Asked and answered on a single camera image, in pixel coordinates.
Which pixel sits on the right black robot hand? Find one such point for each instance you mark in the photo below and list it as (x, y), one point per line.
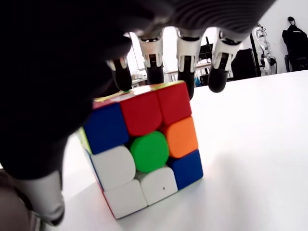
(48, 72)

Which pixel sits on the multicoloured Rubik's cube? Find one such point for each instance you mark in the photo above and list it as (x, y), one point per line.
(149, 154)

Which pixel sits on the black case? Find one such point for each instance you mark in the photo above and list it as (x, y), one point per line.
(244, 65)

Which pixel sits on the white hanging humanoid robot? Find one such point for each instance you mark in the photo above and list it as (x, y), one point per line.
(265, 48)

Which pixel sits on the black clothed figure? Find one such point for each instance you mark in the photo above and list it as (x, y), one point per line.
(297, 43)

